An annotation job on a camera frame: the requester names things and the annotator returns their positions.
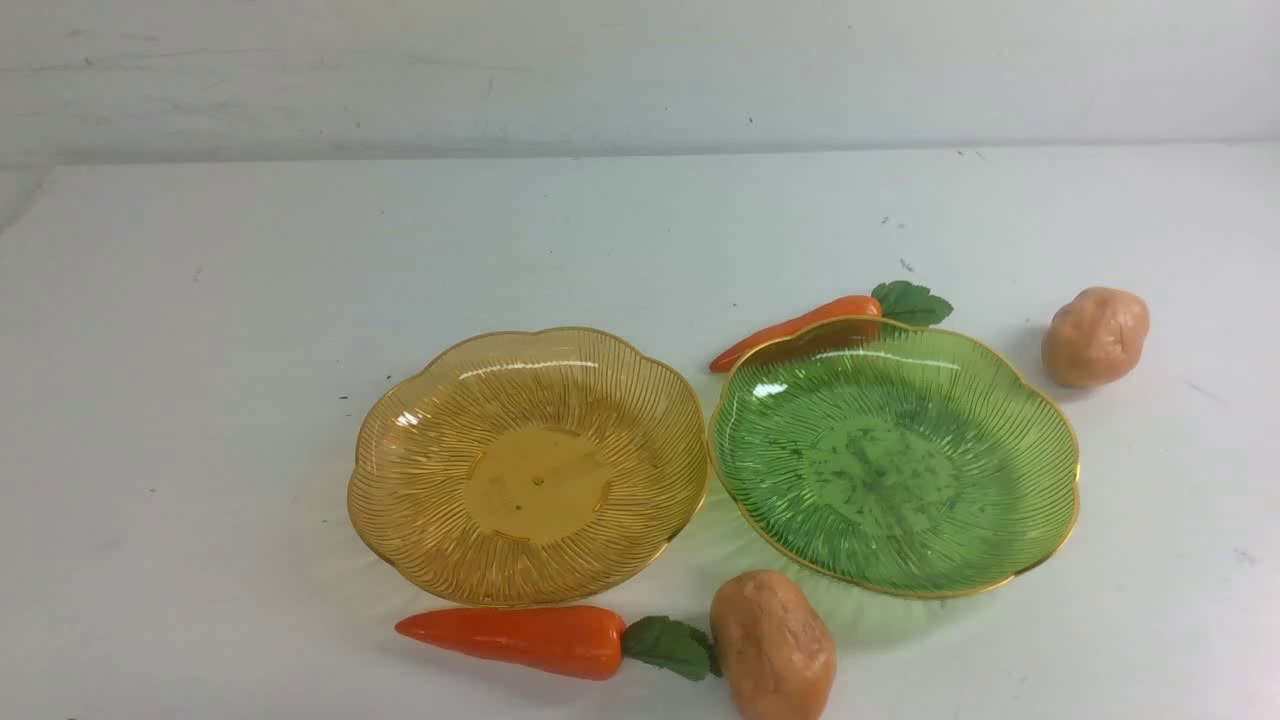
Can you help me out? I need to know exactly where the toy carrot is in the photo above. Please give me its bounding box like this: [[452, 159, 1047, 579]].
[[396, 605, 722, 682], [708, 281, 954, 374]]

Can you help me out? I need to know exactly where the toy potato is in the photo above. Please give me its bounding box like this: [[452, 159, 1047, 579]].
[[709, 570, 837, 719], [1041, 286, 1149, 389]]

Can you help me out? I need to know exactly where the amber ribbed plastic plate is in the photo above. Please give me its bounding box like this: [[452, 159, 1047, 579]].
[[346, 325, 709, 607]]

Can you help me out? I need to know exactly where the green ribbed plastic plate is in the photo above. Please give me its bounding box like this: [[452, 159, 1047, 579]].
[[707, 316, 1082, 600]]

